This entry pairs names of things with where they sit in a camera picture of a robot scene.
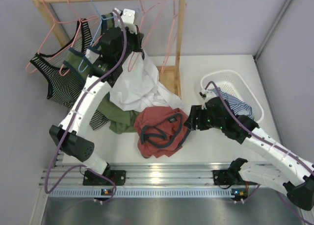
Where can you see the blue wire hanger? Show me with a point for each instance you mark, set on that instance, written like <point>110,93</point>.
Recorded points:
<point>98,31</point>

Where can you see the slotted cable duct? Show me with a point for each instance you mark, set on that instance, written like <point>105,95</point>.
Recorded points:
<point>148,193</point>

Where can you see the green tank top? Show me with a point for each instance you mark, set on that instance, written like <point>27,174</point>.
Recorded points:
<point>120,119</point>

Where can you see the aluminium mounting rail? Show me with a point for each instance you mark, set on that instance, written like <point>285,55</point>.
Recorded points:
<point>148,175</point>

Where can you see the blue striped garment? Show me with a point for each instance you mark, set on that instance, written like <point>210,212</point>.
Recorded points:
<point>238,107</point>

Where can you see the red tank top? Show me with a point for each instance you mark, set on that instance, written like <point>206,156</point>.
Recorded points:
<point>161,131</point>

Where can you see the pink hanger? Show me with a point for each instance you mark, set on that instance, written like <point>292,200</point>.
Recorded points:
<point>76,31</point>
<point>171,31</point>
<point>146,15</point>
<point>46,36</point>

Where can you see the black white striped tank top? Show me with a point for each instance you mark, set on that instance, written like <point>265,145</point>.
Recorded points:
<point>60,70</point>

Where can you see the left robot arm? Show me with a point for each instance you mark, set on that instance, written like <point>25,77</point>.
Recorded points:
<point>69,135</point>

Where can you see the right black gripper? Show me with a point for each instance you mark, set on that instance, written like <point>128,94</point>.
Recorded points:
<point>197,111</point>

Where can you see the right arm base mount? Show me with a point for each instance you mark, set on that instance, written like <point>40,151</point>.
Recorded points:
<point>225,178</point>

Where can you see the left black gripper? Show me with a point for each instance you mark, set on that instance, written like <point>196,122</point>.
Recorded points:
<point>137,38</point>

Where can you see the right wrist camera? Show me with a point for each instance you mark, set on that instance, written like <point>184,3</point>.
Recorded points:
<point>206,95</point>

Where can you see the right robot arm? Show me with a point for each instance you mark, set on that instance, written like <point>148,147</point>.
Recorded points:
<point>289,175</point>

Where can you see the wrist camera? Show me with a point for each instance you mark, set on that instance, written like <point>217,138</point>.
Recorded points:
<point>206,95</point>
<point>128,19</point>

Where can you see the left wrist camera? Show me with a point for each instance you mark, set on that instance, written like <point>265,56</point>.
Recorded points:
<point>128,19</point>

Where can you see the white plastic laundry basket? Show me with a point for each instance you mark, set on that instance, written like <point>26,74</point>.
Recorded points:
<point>233,84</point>

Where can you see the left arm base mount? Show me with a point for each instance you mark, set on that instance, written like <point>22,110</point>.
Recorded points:
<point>118,177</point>

